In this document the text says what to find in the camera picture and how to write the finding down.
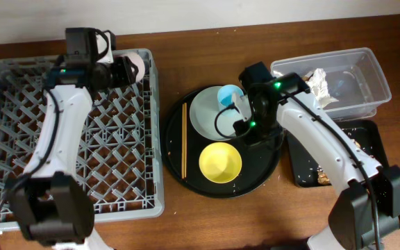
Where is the black rectangular tray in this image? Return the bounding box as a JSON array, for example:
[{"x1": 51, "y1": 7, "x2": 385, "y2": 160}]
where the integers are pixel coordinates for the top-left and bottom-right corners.
[{"x1": 286, "y1": 119, "x2": 389, "y2": 188}]

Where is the food scraps and rice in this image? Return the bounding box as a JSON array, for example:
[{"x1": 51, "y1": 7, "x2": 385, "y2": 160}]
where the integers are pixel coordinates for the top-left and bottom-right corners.
[{"x1": 316, "y1": 138, "x2": 364, "y2": 185}]

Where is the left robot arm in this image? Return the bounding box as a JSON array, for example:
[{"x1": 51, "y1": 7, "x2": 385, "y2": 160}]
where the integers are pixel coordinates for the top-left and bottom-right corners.
[{"x1": 1, "y1": 28, "x2": 145, "y2": 249}]

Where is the pink cup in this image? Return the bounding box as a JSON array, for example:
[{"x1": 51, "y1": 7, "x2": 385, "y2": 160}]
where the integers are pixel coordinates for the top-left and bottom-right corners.
[{"x1": 122, "y1": 52, "x2": 146, "y2": 82}]

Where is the round black tray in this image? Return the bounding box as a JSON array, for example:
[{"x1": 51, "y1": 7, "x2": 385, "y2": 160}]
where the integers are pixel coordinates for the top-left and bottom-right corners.
[{"x1": 160, "y1": 89, "x2": 281, "y2": 199}]

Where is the clear plastic bin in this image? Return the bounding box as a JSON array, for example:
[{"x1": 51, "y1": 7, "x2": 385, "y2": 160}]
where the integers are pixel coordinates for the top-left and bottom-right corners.
[{"x1": 270, "y1": 47, "x2": 392, "y2": 120}]

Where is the white tissue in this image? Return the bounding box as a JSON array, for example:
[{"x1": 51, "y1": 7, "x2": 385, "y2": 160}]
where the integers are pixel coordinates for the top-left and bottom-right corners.
[{"x1": 306, "y1": 68, "x2": 338, "y2": 108}]

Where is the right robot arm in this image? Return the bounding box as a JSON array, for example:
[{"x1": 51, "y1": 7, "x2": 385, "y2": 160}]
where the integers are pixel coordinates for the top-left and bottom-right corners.
[{"x1": 233, "y1": 62, "x2": 400, "y2": 249}]

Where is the grey plastic dishwasher rack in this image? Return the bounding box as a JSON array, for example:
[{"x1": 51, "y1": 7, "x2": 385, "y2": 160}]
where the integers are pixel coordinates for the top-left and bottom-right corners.
[{"x1": 0, "y1": 49, "x2": 164, "y2": 232}]

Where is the yellow bowl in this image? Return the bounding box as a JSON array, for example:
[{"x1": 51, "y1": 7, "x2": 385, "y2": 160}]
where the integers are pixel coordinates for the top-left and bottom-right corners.
[{"x1": 199, "y1": 142, "x2": 242, "y2": 184}]

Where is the blue cup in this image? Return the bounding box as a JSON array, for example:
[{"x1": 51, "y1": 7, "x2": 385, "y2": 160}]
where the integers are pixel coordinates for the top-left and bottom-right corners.
[{"x1": 217, "y1": 85, "x2": 244, "y2": 110}]

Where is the grey round plate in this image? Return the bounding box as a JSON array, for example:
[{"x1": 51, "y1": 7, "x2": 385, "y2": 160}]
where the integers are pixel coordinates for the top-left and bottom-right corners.
[{"x1": 190, "y1": 86, "x2": 242, "y2": 141}]

